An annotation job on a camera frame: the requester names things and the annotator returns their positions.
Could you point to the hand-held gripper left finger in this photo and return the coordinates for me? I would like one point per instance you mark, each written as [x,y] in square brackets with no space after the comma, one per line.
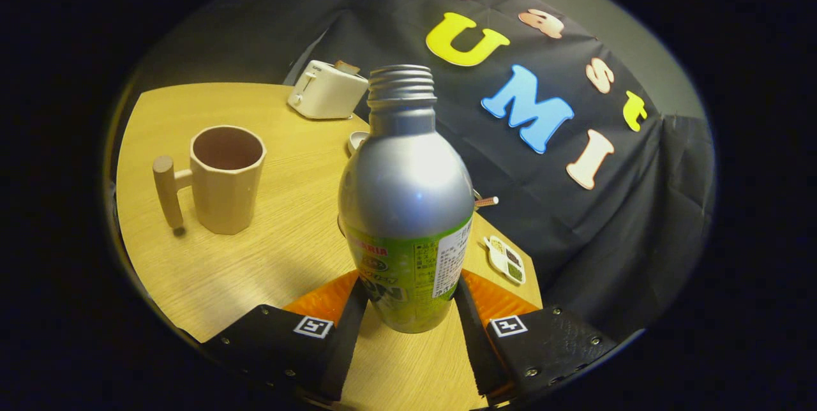
[348,347]

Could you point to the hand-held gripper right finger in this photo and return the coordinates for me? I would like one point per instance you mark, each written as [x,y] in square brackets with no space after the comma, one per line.
[472,347]

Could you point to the silver green-label juice bottle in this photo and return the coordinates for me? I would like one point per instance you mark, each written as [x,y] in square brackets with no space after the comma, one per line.
[405,194]

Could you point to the white divided dish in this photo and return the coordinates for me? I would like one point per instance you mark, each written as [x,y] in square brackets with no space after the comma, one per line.
[505,261]

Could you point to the wooden table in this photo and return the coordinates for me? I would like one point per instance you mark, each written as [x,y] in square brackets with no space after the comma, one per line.
[268,270]

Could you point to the small white plate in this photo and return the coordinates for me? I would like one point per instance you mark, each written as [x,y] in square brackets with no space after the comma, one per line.
[356,141]

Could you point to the cream toaster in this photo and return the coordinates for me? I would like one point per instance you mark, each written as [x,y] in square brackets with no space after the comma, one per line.
[325,92]

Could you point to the toast slice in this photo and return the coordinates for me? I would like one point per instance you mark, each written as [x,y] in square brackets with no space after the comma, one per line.
[346,67]

